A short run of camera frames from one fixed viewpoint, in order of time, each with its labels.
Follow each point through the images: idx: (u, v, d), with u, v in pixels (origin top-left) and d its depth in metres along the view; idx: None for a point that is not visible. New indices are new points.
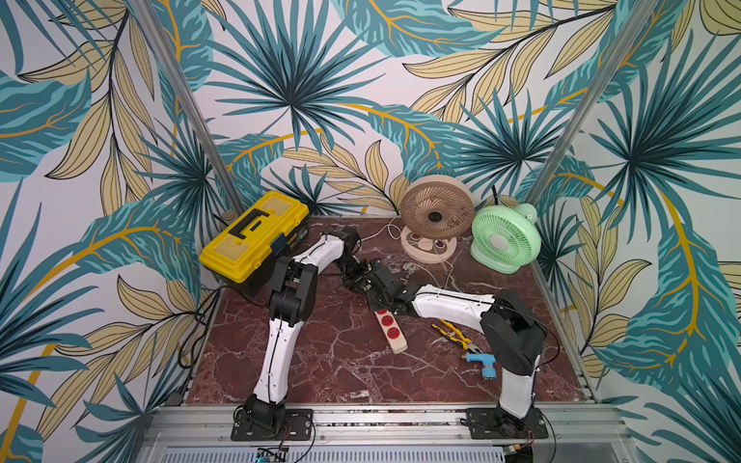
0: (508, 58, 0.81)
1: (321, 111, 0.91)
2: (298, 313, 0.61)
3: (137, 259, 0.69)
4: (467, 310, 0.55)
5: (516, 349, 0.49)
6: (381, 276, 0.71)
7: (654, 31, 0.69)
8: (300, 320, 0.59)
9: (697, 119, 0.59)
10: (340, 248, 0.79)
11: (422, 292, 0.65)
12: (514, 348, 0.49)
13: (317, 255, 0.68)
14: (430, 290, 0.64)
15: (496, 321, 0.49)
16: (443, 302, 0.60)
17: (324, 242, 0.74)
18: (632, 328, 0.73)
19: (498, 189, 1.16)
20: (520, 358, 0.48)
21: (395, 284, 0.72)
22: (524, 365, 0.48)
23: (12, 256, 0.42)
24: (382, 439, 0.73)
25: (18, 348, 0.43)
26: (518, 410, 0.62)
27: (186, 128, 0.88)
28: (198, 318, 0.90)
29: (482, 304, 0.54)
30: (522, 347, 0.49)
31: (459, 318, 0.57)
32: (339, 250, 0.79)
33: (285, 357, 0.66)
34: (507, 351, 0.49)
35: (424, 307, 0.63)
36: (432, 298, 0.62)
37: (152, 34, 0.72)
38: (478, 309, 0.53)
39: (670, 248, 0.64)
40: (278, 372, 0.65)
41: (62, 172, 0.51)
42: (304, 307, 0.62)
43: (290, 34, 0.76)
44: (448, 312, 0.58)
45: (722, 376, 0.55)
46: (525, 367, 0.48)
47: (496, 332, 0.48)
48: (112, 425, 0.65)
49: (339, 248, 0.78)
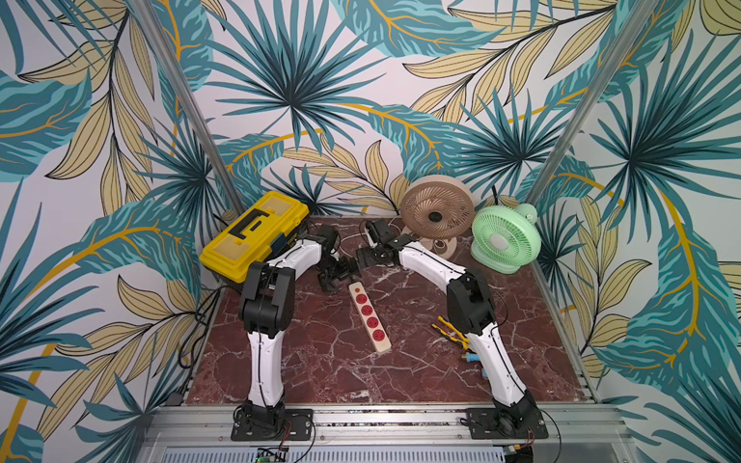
0: (508, 58, 0.81)
1: (321, 111, 0.91)
2: (275, 322, 0.55)
3: (137, 259, 0.69)
4: (440, 273, 0.65)
5: (464, 313, 0.61)
6: (378, 225, 0.82)
7: (654, 31, 0.69)
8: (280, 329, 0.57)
9: (697, 119, 0.59)
10: (318, 253, 0.75)
11: (410, 247, 0.75)
12: (465, 312, 0.61)
13: (293, 258, 0.63)
14: (418, 247, 0.74)
15: (458, 286, 0.61)
16: (425, 259, 0.70)
17: (300, 247, 0.68)
18: (632, 328, 0.73)
19: (498, 190, 1.16)
20: (468, 320, 0.62)
21: (389, 233, 0.83)
22: (472, 327, 0.62)
23: (12, 256, 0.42)
24: (383, 439, 0.73)
25: (19, 348, 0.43)
26: (504, 396, 0.66)
27: (186, 128, 0.88)
28: (198, 318, 0.90)
29: (454, 272, 0.65)
30: (470, 312, 0.62)
31: (432, 277, 0.68)
32: (315, 256, 0.74)
33: (273, 364, 0.63)
34: (459, 313, 0.61)
35: (405, 258, 0.75)
36: (416, 255, 0.72)
37: (153, 35, 0.72)
38: (450, 274, 0.64)
39: (671, 248, 0.64)
40: (269, 380, 0.63)
41: (62, 172, 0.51)
42: (284, 314, 0.57)
43: (290, 34, 0.76)
44: (425, 269, 0.70)
45: (722, 377, 0.55)
46: (472, 329, 0.63)
47: (454, 294, 0.60)
48: (113, 425, 0.65)
49: (315, 254, 0.74)
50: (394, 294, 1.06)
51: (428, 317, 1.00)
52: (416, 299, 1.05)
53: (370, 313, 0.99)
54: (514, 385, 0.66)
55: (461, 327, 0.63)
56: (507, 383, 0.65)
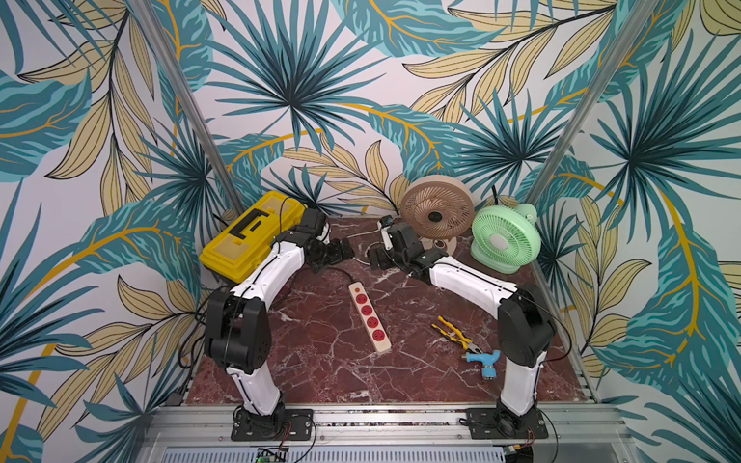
0: (508, 58, 0.81)
1: (321, 111, 0.91)
2: (246, 361, 0.47)
3: (137, 259, 0.69)
4: (485, 291, 0.54)
5: (524, 339, 0.49)
6: (404, 234, 0.69)
7: (654, 31, 0.69)
8: (257, 363, 0.50)
9: (697, 119, 0.59)
10: (296, 259, 0.62)
11: (442, 264, 0.64)
12: (525, 339, 0.50)
13: (265, 277, 0.53)
14: (451, 263, 0.63)
15: (512, 309, 0.49)
16: (462, 278, 0.59)
17: (276, 258, 0.57)
18: (632, 328, 0.73)
19: (498, 189, 1.16)
20: (526, 349, 0.50)
21: (416, 246, 0.71)
22: (529, 358, 0.50)
23: (12, 256, 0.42)
24: (383, 440, 0.73)
25: (19, 348, 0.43)
26: (518, 406, 0.63)
27: (186, 128, 0.88)
28: (198, 318, 0.90)
29: (505, 289, 0.54)
30: (531, 339, 0.50)
31: (476, 299, 0.57)
32: (294, 262, 0.62)
33: (259, 384, 0.58)
34: (515, 340, 0.50)
35: (441, 278, 0.63)
36: (452, 272, 0.61)
37: (153, 35, 0.72)
38: (498, 292, 0.53)
39: (670, 248, 0.64)
40: (260, 396, 0.59)
41: (62, 172, 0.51)
42: (256, 347, 0.48)
43: (290, 34, 0.76)
44: (465, 290, 0.59)
45: (722, 377, 0.55)
46: (529, 361, 0.50)
47: (509, 317, 0.48)
48: (112, 425, 0.65)
49: (295, 260, 0.62)
50: (394, 294, 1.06)
51: (428, 317, 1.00)
52: (416, 299, 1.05)
53: (371, 313, 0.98)
54: (531, 398, 0.62)
55: (514, 356, 0.52)
56: (529, 398, 0.61)
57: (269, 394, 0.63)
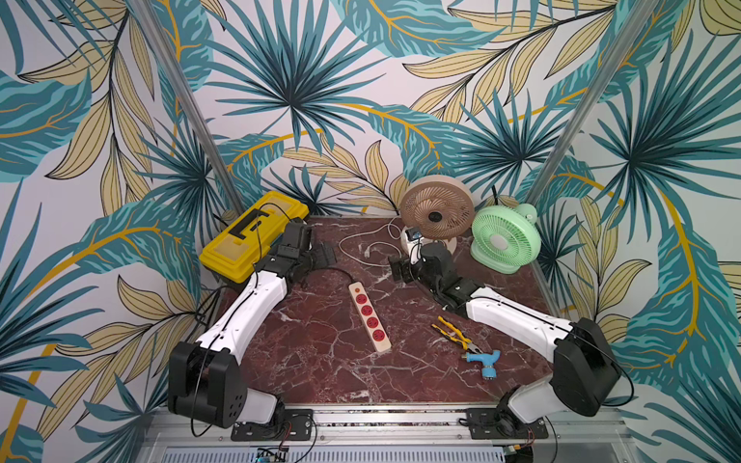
0: (508, 58, 0.81)
1: (321, 111, 0.91)
2: (216, 419, 0.41)
3: (137, 259, 0.69)
4: (535, 330, 0.49)
5: (588, 386, 0.43)
6: (442, 263, 0.61)
7: (654, 31, 0.69)
8: (229, 419, 0.44)
9: (697, 119, 0.59)
10: (273, 295, 0.55)
11: (481, 297, 0.58)
12: (588, 386, 0.43)
13: (238, 320, 0.47)
14: (491, 296, 0.58)
15: (571, 351, 0.44)
16: (506, 314, 0.53)
17: (252, 295, 0.51)
18: (632, 329, 0.73)
19: (498, 189, 1.16)
20: (588, 397, 0.43)
21: (451, 277, 0.65)
22: (590, 405, 0.43)
23: (13, 256, 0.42)
24: (383, 440, 0.73)
25: (18, 348, 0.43)
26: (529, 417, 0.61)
27: (186, 128, 0.88)
28: (198, 318, 0.90)
29: (557, 329, 0.48)
30: (593, 386, 0.44)
31: (520, 335, 0.51)
32: (270, 299, 0.54)
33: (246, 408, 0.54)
34: (577, 387, 0.43)
35: (480, 312, 0.57)
36: (493, 306, 0.56)
37: (153, 35, 0.72)
38: (550, 332, 0.48)
39: (670, 248, 0.64)
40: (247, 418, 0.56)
41: (63, 172, 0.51)
42: (223, 404, 0.42)
43: (290, 34, 0.76)
44: (508, 325, 0.53)
45: (722, 377, 0.55)
46: (590, 408, 0.43)
47: (568, 362, 0.43)
48: (113, 425, 0.65)
49: (272, 295, 0.54)
50: (394, 294, 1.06)
51: (428, 317, 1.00)
52: (416, 299, 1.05)
53: (371, 313, 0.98)
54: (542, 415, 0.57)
55: (572, 400, 0.45)
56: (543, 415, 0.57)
57: (264, 402, 0.62)
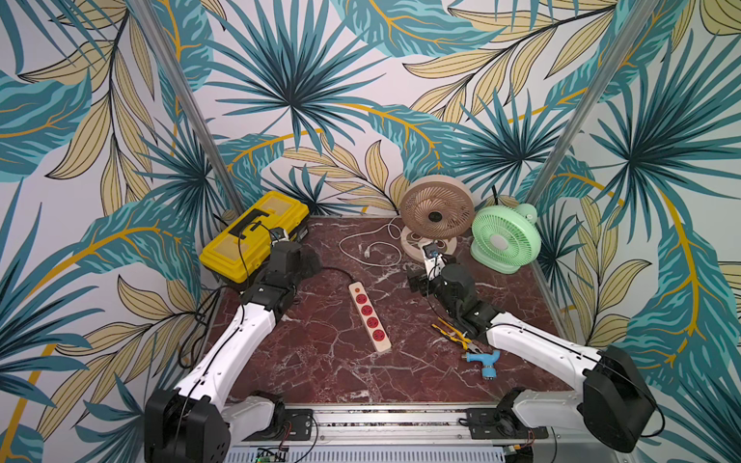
0: (508, 58, 0.81)
1: (321, 111, 0.91)
2: None
3: (137, 259, 0.69)
4: (561, 360, 0.47)
5: (620, 421, 0.41)
6: (465, 288, 0.59)
7: (654, 31, 0.69)
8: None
9: (697, 119, 0.59)
10: (260, 331, 0.52)
11: (502, 325, 0.57)
12: (621, 421, 0.41)
13: (221, 363, 0.45)
14: (512, 323, 0.57)
15: (602, 384, 0.42)
16: (528, 341, 0.52)
17: (236, 333, 0.49)
18: (632, 329, 0.73)
19: (498, 189, 1.16)
20: (622, 433, 0.41)
21: (471, 302, 0.64)
22: (624, 442, 0.41)
23: (13, 256, 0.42)
24: (383, 440, 0.73)
25: (18, 348, 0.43)
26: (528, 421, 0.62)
27: (186, 128, 0.88)
28: (198, 318, 0.90)
29: (584, 358, 0.46)
30: (628, 420, 0.42)
31: (545, 363, 0.50)
32: (256, 336, 0.51)
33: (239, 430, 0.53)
34: (610, 421, 0.41)
35: (501, 338, 0.56)
36: (514, 334, 0.54)
37: (153, 35, 0.72)
38: (576, 362, 0.46)
39: (670, 248, 0.64)
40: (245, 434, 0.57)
41: (63, 172, 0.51)
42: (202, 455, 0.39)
43: (290, 34, 0.76)
44: (531, 353, 0.52)
45: (722, 377, 0.55)
46: (625, 445, 0.41)
47: (600, 394, 0.41)
48: (112, 425, 0.65)
49: (260, 330, 0.52)
50: (394, 294, 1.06)
51: (428, 317, 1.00)
52: (416, 299, 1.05)
53: (371, 313, 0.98)
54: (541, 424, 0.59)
55: (604, 434, 0.43)
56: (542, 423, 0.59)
57: (260, 409, 0.60)
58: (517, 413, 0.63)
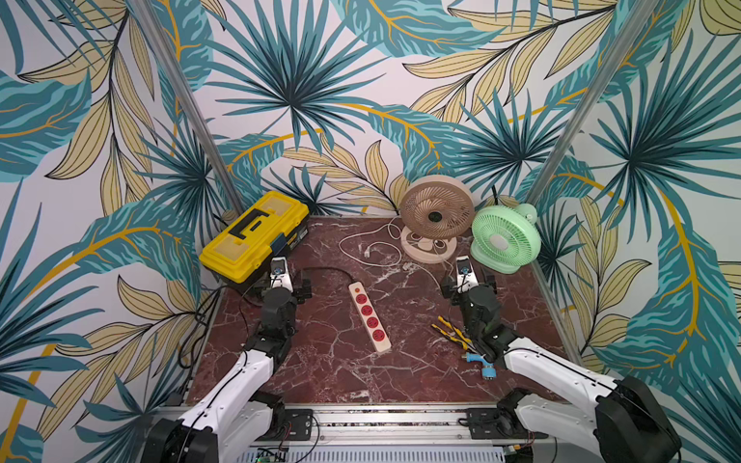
0: (508, 58, 0.81)
1: (321, 111, 0.91)
2: None
3: (137, 259, 0.69)
4: (576, 385, 0.48)
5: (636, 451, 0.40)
6: (491, 313, 0.60)
7: (654, 31, 0.69)
8: None
9: (697, 120, 0.59)
10: (260, 376, 0.56)
11: (519, 348, 0.58)
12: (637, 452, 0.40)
13: (224, 399, 0.48)
14: (531, 347, 0.58)
15: (615, 410, 0.42)
16: (544, 367, 0.53)
17: (240, 373, 0.53)
18: (632, 329, 0.73)
19: (498, 190, 1.16)
20: None
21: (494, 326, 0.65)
22: None
23: (12, 256, 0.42)
24: (382, 440, 0.73)
25: (18, 348, 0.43)
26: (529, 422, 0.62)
27: (186, 128, 0.88)
28: (198, 318, 0.90)
29: (599, 385, 0.46)
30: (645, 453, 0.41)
31: (561, 390, 0.50)
32: (256, 380, 0.55)
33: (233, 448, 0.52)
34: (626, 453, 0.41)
35: (518, 362, 0.57)
36: (532, 358, 0.56)
37: (153, 35, 0.72)
38: (591, 388, 0.46)
39: (670, 248, 0.64)
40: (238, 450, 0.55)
41: (62, 172, 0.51)
42: None
43: (290, 35, 0.76)
44: (547, 378, 0.52)
45: (722, 377, 0.55)
46: None
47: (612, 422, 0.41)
48: (112, 426, 0.64)
49: (259, 375, 0.56)
50: (394, 294, 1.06)
51: (428, 317, 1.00)
52: (416, 299, 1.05)
53: (371, 313, 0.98)
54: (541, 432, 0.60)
55: None
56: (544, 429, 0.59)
57: (258, 419, 0.60)
58: (517, 413, 0.63)
